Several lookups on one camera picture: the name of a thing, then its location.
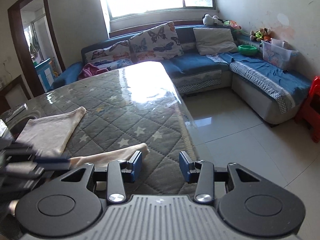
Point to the butterfly pillow right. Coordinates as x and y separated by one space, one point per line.
157 44

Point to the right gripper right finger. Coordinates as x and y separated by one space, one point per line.
204 174

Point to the grey remote control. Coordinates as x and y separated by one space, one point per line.
16 112

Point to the clear plastic storage box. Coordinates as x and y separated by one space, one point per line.
279 56

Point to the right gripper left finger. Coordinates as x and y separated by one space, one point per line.
116 173

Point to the butterfly pillow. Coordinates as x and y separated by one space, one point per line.
157 44
113 57

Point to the cream beige garment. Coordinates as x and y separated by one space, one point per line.
51 134

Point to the red plastic stool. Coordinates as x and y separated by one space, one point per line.
309 110

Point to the colourful plush toys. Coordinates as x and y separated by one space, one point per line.
263 34

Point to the round black induction cooktop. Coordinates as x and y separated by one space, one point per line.
16 124

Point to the butterfly pillow left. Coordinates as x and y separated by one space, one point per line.
113 57

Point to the blue cabinet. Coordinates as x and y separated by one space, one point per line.
45 74

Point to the grey cushion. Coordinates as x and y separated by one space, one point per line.
211 41

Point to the pink magenta cloth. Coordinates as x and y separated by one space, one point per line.
90 70

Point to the green plastic bowl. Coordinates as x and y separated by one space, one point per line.
247 50

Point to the white black plush toy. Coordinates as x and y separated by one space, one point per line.
212 20

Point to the blue sectional sofa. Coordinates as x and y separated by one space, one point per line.
275 95

